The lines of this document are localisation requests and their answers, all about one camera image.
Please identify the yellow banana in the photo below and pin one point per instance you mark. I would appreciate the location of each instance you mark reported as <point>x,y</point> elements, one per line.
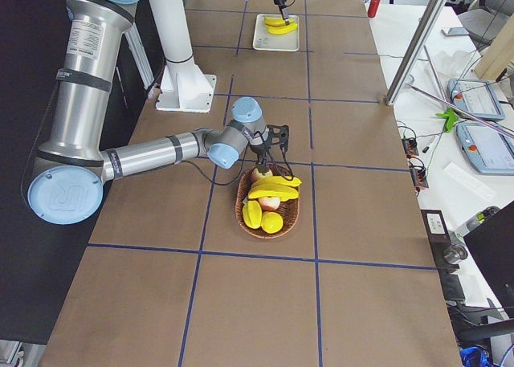
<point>275,182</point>
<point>284,193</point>

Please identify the yellow banana moved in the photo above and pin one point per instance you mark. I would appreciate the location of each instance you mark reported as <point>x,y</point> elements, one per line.
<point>283,29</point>
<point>278,22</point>

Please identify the brown wicker basket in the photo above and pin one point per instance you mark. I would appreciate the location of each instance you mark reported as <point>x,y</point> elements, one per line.
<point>288,210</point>

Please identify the red apple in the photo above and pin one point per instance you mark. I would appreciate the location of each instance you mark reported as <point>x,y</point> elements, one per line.
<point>257,175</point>

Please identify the pink white peach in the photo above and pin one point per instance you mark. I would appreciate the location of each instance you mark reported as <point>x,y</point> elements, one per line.
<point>269,203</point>

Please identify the white rectangular bear tray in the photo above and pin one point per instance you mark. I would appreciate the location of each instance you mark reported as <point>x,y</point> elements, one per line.
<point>264,41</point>

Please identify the yellow starfruit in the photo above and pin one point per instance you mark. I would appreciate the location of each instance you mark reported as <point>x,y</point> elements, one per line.
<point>252,214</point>

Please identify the yellow lemon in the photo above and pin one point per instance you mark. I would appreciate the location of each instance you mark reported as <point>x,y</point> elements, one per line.
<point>271,222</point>

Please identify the teach pendant far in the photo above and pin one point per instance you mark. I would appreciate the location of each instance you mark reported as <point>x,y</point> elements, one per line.
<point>476,97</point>

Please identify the teach pendant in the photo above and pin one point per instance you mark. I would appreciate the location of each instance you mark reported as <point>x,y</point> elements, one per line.
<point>476,97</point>
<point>488,151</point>

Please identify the teach pendant near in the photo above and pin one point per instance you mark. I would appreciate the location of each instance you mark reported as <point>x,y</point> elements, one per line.
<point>488,151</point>

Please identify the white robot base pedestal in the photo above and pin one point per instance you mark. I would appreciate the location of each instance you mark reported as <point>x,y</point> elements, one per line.
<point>184,87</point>

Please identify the aluminium frame post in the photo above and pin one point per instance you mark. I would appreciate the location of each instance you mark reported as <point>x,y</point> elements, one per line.
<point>423,30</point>

